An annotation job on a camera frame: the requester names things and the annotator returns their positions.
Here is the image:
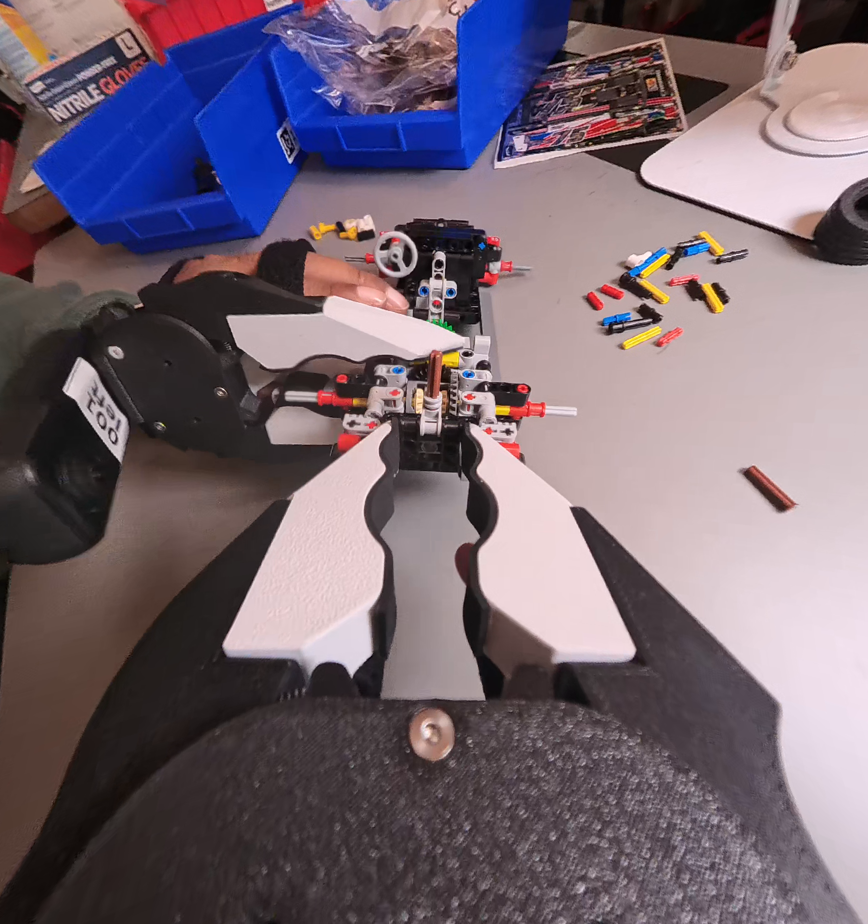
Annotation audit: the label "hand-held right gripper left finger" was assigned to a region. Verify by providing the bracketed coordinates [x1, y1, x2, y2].
[221, 421, 400, 680]

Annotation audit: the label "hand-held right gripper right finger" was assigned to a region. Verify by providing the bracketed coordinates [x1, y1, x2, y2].
[463, 424, 638, 683]

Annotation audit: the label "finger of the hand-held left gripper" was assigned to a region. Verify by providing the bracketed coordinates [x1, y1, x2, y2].
[227, 295, 472, 367]
[243, 422, 337, 464]

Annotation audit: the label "lego car chassis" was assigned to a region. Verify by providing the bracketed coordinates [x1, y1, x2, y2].
[271, 217, 579, 477]

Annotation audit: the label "pile of small lego pins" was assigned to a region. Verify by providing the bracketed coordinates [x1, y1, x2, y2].
[586, 230, 751, 351]

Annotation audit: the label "brown lego axle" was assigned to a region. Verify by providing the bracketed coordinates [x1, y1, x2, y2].
[743, 465, 798, 513]

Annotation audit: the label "clear bags of lego parts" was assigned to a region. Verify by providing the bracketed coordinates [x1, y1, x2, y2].
[264, 0, 478, 116]

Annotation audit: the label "black lego tire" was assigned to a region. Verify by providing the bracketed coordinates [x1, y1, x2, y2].
[813, 175, 868, 266]

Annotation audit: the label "person's left hand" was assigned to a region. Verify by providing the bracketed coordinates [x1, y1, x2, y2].
[162, 237, 411, 315]

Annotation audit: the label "blue plastic bin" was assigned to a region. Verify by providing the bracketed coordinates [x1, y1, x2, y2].
[33, 29, 306, 255]
[271, 0, 572, 170]

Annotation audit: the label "disposable gloves box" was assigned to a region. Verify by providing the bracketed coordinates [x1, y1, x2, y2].
[23, 32, 164, 125]

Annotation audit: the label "colourful sticker sheet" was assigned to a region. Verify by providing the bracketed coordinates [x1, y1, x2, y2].
[495, 38, 688, 168]

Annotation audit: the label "red plastic bin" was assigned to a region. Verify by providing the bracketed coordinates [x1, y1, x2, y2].
[120, 0, 312, 48]

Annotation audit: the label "white printed cardboard box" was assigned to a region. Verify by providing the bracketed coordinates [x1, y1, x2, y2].
[0, 0, 139, 73]

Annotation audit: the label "white book stand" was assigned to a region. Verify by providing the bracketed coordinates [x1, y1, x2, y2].
[639, 0, 868, 241]

